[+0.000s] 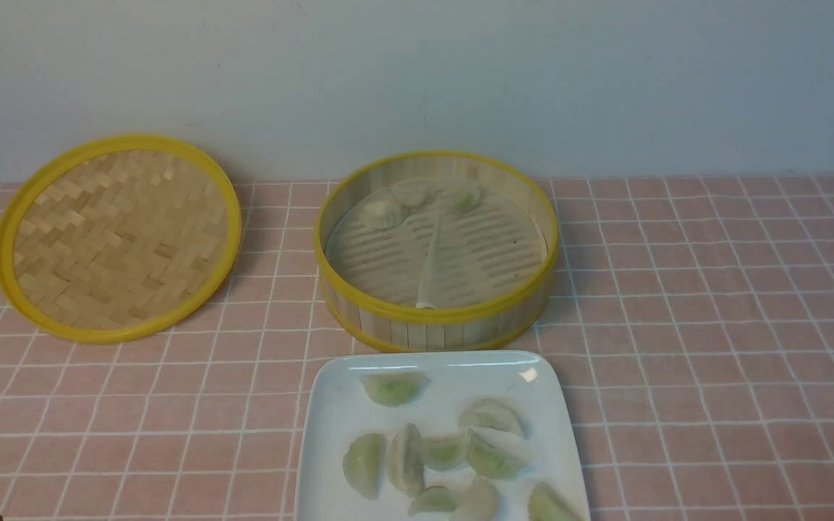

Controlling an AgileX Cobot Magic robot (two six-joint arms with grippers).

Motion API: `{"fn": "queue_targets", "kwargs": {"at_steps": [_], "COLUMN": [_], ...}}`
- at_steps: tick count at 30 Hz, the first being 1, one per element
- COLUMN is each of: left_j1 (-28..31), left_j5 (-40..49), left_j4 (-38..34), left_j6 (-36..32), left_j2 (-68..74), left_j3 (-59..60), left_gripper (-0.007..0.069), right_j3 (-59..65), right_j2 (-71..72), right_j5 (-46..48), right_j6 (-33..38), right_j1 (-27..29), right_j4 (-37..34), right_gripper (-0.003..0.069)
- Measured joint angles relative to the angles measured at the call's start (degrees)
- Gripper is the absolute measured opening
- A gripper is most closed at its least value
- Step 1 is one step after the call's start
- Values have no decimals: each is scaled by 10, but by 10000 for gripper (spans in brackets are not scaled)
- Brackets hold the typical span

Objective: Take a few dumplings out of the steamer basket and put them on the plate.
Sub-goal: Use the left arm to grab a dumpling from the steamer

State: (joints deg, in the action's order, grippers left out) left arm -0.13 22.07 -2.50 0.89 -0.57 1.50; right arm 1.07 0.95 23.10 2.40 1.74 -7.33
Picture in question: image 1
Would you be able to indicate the small green dumpling plate bottom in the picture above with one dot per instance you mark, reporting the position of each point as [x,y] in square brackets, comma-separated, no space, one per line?
[434,499]

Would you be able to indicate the pale dumpling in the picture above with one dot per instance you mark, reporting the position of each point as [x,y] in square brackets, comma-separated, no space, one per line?
[382,214]
[415,195]

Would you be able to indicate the pale green dumpling plate right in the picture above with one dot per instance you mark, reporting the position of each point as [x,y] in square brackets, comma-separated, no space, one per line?
[491,414]

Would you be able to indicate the bamboo steamer lid yellow rim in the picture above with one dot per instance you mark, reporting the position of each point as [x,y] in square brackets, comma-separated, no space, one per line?
[119,238]

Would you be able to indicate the pale dumpling plate bottom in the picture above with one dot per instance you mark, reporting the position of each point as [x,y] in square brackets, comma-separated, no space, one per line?
[479,501]

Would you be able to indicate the pink checked tablecloth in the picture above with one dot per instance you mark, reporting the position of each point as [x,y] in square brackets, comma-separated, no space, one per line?
[691,326]

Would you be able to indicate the bamboo steamer basket yellow rim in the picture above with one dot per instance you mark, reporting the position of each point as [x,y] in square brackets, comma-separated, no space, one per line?
[438,282]

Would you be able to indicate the white square plate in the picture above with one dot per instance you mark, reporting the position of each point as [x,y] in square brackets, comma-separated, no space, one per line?
[340,411]

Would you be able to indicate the green dumpling plate far left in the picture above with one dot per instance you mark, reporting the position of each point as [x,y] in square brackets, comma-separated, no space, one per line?
[362,463]

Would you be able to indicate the pale dumpling plate centre left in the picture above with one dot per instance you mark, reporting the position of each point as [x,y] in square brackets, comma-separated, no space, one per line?
[404,462]

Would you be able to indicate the green dumpling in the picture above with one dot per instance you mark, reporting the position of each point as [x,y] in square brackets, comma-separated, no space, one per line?
[464,198]

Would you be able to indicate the green dumpling plate top left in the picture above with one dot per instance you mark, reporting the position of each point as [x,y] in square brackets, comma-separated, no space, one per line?
[392,389]

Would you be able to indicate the green dumpling plate bottom right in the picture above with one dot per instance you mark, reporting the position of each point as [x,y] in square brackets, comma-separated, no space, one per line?
[545,503]

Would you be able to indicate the green dumpling plate centre right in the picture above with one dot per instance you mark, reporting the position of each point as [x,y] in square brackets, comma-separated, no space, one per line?
[490,461]

